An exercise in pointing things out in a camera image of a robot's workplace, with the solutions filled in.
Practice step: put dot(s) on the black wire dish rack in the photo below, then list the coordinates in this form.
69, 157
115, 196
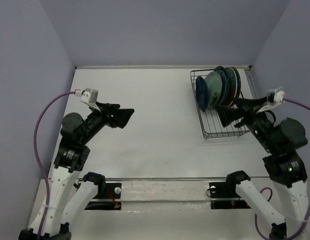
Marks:
209, 120

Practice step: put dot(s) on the teal scalloped edge plate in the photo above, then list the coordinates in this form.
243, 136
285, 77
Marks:
225, 86

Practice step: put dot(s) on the red and teal floral plate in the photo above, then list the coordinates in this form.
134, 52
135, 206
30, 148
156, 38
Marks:
232, 85

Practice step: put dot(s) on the dark teal speckled plate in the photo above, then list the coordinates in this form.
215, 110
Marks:
238, 82

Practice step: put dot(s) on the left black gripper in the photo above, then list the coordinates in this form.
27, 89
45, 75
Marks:
107, 109

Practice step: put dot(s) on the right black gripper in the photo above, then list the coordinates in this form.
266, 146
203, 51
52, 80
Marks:
228, 114

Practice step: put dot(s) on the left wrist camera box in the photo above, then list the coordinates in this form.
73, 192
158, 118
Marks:
89, 97

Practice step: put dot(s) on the light green round plate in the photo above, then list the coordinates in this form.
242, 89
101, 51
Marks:
214, 85

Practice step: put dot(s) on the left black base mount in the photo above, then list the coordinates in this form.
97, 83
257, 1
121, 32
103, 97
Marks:
107, 200

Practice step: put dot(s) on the navy blue leaf-shaped dish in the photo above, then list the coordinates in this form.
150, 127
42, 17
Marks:
201, 93

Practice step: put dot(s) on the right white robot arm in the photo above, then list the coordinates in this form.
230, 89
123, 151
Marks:
284, 166

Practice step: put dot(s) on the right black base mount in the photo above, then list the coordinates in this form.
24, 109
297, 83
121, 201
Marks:
223, 198

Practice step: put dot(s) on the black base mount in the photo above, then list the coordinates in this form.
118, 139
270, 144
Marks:
223, 198
107, 200

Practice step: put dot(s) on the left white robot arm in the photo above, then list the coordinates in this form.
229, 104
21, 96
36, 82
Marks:
59, 211

